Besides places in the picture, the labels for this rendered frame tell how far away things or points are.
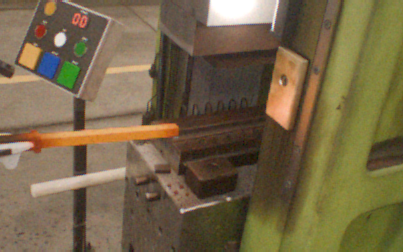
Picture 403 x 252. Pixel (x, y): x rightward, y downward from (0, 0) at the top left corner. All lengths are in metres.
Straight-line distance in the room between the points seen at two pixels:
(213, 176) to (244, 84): 0.50
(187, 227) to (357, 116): 0.55
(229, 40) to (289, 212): 0.45
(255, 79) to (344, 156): 0.72
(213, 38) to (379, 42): 0.44
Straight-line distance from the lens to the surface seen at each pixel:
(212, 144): 1.49
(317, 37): 1.14
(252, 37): 1.39
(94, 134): 1.23
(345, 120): 1.11
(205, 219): 1.42
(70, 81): 1.78
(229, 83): 1.76
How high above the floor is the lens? 1.75
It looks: 29 degrees down
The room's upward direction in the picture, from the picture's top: 8 degrees clockwise
